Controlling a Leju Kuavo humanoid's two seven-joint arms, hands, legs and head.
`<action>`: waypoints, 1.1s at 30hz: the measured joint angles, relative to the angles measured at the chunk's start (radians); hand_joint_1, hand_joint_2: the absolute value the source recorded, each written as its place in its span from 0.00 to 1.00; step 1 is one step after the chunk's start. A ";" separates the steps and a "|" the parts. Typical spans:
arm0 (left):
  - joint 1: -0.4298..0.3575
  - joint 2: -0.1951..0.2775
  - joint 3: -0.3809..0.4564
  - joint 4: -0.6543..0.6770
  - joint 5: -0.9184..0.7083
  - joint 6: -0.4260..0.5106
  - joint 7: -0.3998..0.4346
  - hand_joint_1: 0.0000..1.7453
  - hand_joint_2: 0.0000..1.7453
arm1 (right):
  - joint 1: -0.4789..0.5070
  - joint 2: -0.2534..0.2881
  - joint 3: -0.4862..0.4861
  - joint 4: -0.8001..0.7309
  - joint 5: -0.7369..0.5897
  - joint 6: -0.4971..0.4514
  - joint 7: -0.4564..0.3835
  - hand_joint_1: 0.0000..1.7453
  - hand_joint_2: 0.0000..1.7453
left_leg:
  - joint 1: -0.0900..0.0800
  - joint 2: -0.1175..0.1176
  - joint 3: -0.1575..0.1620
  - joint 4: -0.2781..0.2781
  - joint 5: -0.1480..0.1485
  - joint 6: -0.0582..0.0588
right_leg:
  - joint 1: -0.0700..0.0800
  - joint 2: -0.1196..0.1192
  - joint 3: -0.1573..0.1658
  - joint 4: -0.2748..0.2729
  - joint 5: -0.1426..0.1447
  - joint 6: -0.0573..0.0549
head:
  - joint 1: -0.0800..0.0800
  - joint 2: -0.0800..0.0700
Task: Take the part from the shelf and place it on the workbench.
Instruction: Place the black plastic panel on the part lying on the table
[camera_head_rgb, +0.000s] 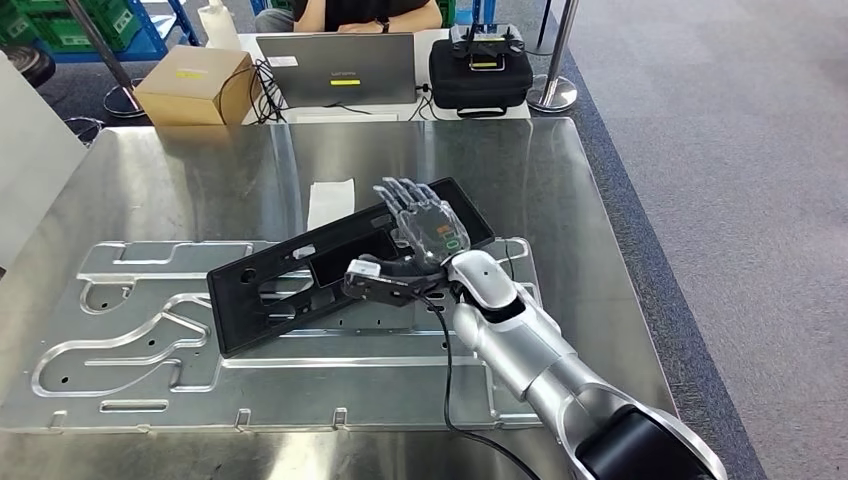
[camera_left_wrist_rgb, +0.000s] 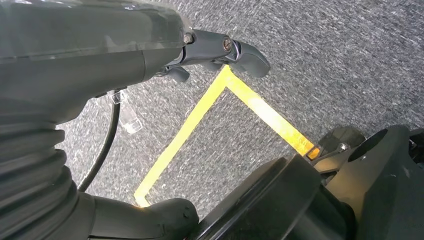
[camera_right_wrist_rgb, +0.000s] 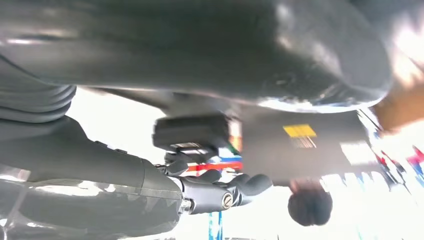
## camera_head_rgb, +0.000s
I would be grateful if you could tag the person's left hand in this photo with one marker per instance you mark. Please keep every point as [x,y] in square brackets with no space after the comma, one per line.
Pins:
[358,28]

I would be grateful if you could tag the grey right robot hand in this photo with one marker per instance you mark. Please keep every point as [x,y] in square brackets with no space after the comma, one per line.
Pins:
[430,225]

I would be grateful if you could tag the black plastic panel part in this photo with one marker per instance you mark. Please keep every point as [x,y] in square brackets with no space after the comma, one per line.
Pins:
[232,324]

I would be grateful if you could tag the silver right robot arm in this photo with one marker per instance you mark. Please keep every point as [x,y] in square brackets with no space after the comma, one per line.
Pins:
[517,344]

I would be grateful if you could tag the person's right forearm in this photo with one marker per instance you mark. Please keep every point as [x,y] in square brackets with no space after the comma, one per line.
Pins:
[311,20]

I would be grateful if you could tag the person's left forearm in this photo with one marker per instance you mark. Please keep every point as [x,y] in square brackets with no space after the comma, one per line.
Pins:
[417,21]

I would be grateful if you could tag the stainless steel workbench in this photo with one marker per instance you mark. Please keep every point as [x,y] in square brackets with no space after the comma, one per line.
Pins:
[199,172]

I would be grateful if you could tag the person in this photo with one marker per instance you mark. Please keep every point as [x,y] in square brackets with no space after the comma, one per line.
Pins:
[358,10]

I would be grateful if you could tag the black wristwatch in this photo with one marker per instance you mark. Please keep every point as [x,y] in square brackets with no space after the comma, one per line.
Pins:
[382,26]

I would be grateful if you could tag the grey laptop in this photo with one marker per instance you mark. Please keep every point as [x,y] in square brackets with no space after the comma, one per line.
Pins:
[338,60]

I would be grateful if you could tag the white desk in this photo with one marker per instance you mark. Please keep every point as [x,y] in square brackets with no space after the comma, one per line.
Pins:
[434,43]

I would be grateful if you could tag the green plastic crate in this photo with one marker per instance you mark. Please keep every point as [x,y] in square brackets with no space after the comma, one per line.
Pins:
[16,26]
[63,34]
[446,12]
[112,20]

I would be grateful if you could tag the white paper pad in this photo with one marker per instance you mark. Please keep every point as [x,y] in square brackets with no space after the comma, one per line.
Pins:
[330,199]

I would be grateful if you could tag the black remote controller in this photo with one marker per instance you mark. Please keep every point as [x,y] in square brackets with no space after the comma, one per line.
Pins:
[485,43]

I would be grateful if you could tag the black carry case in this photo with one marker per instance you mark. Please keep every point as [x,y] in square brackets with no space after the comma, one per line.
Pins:
[480,86]

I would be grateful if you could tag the white plastic bottle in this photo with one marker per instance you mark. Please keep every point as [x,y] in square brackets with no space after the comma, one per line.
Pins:
[218,26]

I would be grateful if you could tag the cardboard box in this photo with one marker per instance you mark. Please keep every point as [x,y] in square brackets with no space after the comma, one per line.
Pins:
[185,89]

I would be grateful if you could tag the aluminium fixture plate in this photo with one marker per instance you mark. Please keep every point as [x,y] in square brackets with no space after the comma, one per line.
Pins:
[298,391]

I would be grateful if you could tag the chrome stanchion base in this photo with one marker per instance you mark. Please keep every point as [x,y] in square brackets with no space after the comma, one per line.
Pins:
[122,102]

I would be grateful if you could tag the white partition panel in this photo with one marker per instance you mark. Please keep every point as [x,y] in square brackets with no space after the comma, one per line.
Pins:
[30,159]

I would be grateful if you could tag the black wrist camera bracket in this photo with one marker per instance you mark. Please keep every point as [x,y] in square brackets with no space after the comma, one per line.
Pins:
[391,288]

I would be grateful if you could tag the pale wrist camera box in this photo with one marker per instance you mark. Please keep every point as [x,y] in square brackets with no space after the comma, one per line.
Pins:
[363,268]

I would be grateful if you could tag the blue metal frame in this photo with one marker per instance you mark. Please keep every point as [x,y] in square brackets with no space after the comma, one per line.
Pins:
[99,58]
[489,10]

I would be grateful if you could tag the chrome stanchion post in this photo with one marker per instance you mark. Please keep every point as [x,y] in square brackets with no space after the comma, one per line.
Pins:
[552,93]

